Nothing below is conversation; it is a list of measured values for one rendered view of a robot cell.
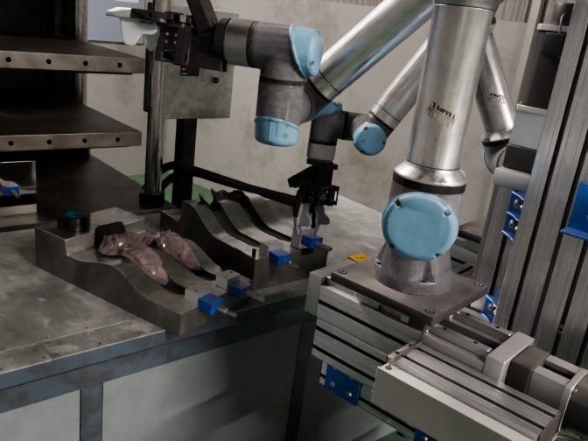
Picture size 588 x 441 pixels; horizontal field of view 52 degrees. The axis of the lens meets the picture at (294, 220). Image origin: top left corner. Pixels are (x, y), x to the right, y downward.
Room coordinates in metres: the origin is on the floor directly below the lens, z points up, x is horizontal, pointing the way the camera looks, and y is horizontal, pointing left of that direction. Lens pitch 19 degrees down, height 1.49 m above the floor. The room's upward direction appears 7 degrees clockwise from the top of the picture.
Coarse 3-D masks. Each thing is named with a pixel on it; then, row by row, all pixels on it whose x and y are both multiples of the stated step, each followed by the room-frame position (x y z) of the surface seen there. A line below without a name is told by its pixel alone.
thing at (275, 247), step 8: (272, 240) 1.51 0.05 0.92; (264, 248) 1.47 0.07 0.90; (272, 248) 1.47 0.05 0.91; (280, 248) 1.49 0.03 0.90; (272, 256) 1.45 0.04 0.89; (280, 256) 1.44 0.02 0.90; (288, 256) 1.46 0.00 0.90; (280, 264) 1.44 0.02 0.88; (288, 264) 1.43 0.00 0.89; (296, 264) 1.42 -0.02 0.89
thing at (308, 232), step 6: (294, 228) 1.56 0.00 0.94; (306, 228) 1.56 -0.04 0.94; (312, 228) 1.57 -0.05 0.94; (294, 234) 1.56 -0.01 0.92; (300, 234) 1.54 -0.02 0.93; (306, 234) 1.54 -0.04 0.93; (312, 234) 1.55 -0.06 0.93; (294, 240) 1.55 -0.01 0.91; (300, 240) 1.54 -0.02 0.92; (306, 240) 1.52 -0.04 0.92; (312, 240) 1.51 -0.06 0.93; (318, 240) 1.53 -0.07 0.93; (294, 246) 1.55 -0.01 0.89; (300, 246) 1.54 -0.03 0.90; (306, 246) 1.52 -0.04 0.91; (312, 246) 1.52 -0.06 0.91; (318, 246) 1.51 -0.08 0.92; (324, 246) 1.50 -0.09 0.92
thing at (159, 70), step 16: (80, 0) 2.55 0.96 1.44; (160, 0) 2.04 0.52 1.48; (80, 16) 2.55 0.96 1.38; (80, 32) 2.55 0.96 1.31; (160, 64) 2.04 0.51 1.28; (80, 80) 2.55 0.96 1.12; (160, 80) 2.05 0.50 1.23; (80, 96) 2.55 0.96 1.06; (160, 96) 2.05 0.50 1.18; (160, 112) 2.05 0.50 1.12; (160, 128) 2.05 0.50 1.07; (160, 144) 2.05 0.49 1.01; (160, 160) 2.06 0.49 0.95; (144, 176) 2.06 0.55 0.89; (160, 176) 2.06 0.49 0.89; (144, 192) 2.04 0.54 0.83; (160, 192) 2.07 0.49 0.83
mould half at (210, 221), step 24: (168, 216) 1.76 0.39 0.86; (192, 216) 1.65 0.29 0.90; (240, 216) 1.70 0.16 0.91; (264, 216) 1.75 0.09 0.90; (192, 240) 1.65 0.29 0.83; (216, 240) 1.56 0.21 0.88; (264, 240) 1.58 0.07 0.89; (240, 264) 1.47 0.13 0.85; (264, 264) 1.45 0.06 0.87; (312, 264) 1.56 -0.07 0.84; (264, 288) 1.45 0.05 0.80
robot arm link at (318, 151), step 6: (312, 144) 1.54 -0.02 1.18; (318, 144) 1.54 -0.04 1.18; (312, 150) 1.54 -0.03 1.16; (318, 150) 1.53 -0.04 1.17; (324, 150) 1.53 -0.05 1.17; (330, 150) 1.54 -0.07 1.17; (312, 156) 1.54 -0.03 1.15; (318, 156) 1.53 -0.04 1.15; (324, 156) 1.53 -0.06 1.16; (330, 156) 1.54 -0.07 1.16; (330, 162) 1.55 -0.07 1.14
